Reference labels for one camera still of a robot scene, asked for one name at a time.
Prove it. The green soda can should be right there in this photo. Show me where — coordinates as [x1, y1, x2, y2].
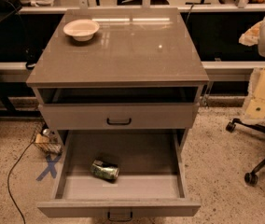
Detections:
[91, 160, 119, 180]

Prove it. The grey drawer cabinet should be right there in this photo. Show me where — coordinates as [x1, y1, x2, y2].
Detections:
[27, 7, 208, 141]

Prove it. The open grey drawer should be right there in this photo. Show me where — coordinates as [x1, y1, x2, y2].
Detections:
[37, 130, 201, 221]

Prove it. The white paper bowl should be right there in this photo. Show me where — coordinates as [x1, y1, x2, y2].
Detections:
[63, 20, 100, 42]

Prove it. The wire basket with items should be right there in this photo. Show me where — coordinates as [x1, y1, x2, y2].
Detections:
[31, 122, 63, 155]

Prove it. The black floor cable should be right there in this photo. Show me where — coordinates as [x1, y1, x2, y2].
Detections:
[7, 142, 35, 224]

